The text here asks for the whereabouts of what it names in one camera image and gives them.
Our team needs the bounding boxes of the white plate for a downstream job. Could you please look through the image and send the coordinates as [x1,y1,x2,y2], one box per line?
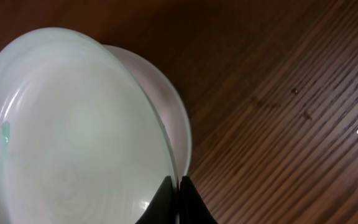
[0,28,177,223]
[104,45,192,179]

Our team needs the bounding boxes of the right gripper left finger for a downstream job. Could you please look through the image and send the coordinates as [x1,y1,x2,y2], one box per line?
[135,176,177,224]

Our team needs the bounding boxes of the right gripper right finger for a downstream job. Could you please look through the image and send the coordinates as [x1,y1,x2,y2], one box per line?
[178,176,218,224]

